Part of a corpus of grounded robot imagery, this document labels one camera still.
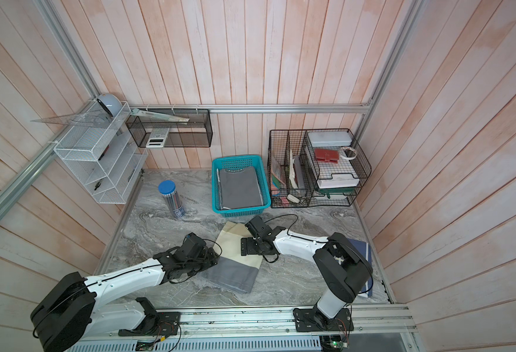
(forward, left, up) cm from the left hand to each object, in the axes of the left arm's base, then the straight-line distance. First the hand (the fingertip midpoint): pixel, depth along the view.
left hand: (212, 263), depth 86 cm
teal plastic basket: (+52, -8, +5) cm, 53 cm away
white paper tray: (+32, -54, +19) cm, 66 cm away
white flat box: (+55, -55, +19) cm, 80 cm away
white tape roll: (+44, -58, +18) cm, 75 cm away
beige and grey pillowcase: (-3, -9, 0) cm, 9 cm away
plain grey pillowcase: (+35, -9, +4) cm, 36 cm away
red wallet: (+41, -49, +21) cm, 67 cm away
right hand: (+7, -15, 0) cm, 17 cm away
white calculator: (+47, +27, +25) cm, 60 cm away
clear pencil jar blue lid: (+22, +18, +9) cm, 30 cm away
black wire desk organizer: (+40, -35, +12) cm, 54 cm away
